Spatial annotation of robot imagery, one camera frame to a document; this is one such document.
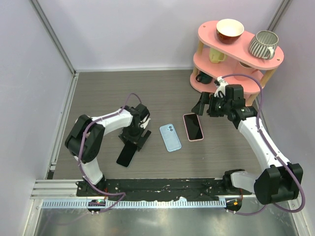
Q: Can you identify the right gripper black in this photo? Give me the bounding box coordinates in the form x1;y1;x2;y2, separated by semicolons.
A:
192;91;231;118

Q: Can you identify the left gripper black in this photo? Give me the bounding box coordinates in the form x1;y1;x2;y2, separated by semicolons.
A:
120;124;151;150

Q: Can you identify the pink phone case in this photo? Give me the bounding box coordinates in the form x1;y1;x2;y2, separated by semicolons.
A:
183;113;205;142

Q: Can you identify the blue phone case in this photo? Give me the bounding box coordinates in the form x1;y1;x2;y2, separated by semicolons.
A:
159;124;182;152

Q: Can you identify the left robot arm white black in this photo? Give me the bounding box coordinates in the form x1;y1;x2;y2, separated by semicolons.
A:
64;103;151;196

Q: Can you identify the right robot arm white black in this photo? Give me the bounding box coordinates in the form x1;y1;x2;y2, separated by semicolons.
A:
192;85;305;205

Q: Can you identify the dark green mug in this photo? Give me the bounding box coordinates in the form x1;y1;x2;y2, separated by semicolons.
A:
195;71;213;84

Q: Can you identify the yellow mug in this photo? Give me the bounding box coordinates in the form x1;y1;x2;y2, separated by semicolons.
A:
209;48;227;63

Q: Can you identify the pink mug on shelf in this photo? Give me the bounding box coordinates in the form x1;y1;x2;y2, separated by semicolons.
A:
234;61;258;81

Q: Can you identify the pink three-tier shelf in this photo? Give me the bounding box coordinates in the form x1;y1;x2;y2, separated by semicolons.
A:
190;19;284;106

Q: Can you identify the red bowl white inside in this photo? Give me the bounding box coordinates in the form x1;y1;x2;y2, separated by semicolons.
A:
216;19;245;44

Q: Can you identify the grey striped mug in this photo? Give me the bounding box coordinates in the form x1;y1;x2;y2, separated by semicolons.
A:
248;30;279;60

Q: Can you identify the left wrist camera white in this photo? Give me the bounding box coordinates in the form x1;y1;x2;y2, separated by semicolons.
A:
139;115;151;129

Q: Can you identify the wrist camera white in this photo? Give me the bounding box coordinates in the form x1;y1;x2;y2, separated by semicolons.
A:
214;76;228;98
139;115;151;129

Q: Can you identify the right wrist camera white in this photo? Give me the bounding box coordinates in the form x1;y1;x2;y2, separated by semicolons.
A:
214;76;228;98

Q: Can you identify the white slotted cable duct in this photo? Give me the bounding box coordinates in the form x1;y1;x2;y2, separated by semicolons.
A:
42;198;226;209

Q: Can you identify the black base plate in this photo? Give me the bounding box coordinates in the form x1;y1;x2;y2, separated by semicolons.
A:
76;177;252;200

